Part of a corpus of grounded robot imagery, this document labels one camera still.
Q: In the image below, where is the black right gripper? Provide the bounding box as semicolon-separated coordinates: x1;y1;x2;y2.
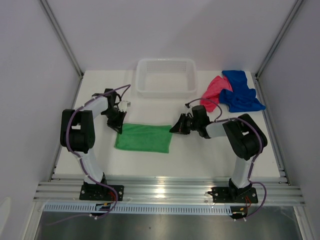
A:
170;113;200;135

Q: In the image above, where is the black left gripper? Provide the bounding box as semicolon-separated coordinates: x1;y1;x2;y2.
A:
102;108;126;134

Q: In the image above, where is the green microfiber towel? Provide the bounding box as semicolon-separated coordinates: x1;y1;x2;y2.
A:
114;123;173;154

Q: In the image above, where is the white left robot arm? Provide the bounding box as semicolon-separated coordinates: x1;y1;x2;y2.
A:
60;87;131;200

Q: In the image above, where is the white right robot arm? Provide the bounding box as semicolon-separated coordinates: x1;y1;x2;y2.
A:
169;105;268;202

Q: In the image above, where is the pink microfiber towel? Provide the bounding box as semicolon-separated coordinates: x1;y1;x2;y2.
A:
200;76;233;113

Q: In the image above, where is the white plastic basket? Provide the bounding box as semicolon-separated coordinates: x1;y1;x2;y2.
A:
135;58;198;99

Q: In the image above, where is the blue microfiber towel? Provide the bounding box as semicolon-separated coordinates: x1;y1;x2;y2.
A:
219;70;266;113

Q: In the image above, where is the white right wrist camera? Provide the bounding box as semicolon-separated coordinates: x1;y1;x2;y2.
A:
184;103;192;114

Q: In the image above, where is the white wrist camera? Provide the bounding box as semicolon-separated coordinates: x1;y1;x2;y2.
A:
118;100;131;112
184;103;192;114

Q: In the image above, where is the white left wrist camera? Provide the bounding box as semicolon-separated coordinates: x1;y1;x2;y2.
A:
118;100;131;112

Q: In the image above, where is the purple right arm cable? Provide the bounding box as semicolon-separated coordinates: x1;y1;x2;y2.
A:
184;97;268;223

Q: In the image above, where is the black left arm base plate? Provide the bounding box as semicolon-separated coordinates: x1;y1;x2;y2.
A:
79;181;116;202

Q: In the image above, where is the white slotted cable duct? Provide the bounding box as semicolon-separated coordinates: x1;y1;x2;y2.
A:
43;202;232;216

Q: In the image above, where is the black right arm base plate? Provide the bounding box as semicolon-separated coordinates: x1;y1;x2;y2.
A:
207;183;258;204

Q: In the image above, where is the aluminium front rail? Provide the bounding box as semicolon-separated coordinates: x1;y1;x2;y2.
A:
33;174;306;206

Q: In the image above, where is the aluminium frame post left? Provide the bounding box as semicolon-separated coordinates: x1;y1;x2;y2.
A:
38;0;84;79

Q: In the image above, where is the aluminium frame post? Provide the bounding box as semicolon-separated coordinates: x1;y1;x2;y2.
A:
254;0;307;81
38;0;84;79

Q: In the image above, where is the aluminium frame post right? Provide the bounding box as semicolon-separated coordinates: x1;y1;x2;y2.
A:
254;0;307;81

